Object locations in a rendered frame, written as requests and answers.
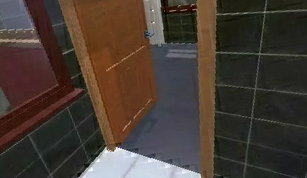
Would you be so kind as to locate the white cabinet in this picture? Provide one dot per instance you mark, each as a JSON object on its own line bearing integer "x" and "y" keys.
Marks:
{"x": 153, "y": 16}

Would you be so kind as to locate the brown wooden room door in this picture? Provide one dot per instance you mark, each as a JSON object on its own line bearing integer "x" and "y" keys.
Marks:
{"x": 116, "y": 58}

